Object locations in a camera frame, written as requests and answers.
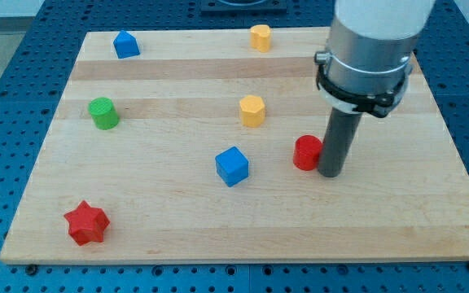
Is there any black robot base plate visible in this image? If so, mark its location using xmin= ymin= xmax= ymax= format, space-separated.
xmin=199 ymin=0 xmax=287 ymax=13

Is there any light wooden board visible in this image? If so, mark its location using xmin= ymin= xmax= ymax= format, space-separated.
xmin=0 ymin=28 xmax=469 ymax=265

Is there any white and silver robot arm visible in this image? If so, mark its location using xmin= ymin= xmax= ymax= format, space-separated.
xmin=314 ymin=0 xmax=435 ymax=118

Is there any blue cube block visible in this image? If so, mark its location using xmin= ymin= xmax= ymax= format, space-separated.
xmin=215 ymin=146 xmax=249 ymax=187

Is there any dark grey cylindrical pointer rod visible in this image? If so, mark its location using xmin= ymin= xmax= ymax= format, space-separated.
xmin=318 ymin=108 xmax=362 ymax=177

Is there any green cylinder block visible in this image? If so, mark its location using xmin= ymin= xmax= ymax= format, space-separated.
xmin=87 ymin=97 xmax=120 ymax=130

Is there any red star block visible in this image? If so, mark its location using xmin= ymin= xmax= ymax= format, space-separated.
xmin=64 ymin=200 xmax=110 ymax=246

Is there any yellow hexagon block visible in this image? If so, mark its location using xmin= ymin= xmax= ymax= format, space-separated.
xmin=239 ymin=95 xmax=265 ymax=128

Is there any yellow heart block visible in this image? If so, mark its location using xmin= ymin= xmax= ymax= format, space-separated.
xmin=250 ymin=24 xmax=271 ymax=53

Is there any blue pentagon block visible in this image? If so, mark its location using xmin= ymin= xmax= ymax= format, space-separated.
xmin=113 ymin=30 xmax=140 ymax=59

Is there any red cylinder block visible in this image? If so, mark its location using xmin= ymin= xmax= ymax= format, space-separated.
xmin=292 ymin=135 xmax=323 ymax=171

